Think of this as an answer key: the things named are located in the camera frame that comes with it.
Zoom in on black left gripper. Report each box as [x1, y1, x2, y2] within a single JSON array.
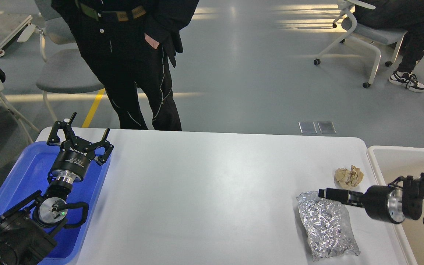
[[46, 112, 114, 183]]

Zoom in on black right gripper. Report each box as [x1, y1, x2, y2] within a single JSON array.
[[318, 185, 405, 224]]

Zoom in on silver foil bag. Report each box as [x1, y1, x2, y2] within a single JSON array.
[[296, 191, 361, 262]]

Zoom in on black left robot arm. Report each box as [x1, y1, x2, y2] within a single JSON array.
[[0, 113, 113, 265]]

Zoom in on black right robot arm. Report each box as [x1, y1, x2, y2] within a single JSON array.
[[318, 173, 424, 225]]

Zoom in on crumpled beige paper ball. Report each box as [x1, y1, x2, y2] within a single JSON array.
[[334, 165, 364, 189]]

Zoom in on white plastic bin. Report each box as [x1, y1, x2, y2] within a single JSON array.
[[367, 146, 424, 265]]

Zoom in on blue plastic tray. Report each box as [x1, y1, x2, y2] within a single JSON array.
[[0, 142, 111, 265]]

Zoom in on grey chair behind table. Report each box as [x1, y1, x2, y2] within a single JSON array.
[[35, 0, 104, 121]]

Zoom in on right metal floor plate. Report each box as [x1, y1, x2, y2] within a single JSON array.
[[317, 121, 337, 134]]

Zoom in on metal floor plate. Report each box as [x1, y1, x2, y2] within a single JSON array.
[[317, 121, 337, 134], [299, 122, 317, 134]]

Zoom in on left metal floor plate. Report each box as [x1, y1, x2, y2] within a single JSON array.
[[299, 122, 317, 134]]

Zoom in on standing person in black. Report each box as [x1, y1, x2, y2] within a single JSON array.
[[52, 0, 198, 131]]

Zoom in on white grey office chair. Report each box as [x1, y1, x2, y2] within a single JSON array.
[[313, 0, 407, 88]]

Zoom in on seated person in black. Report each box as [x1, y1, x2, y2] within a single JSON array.
[[353, 0, 424, 93]]

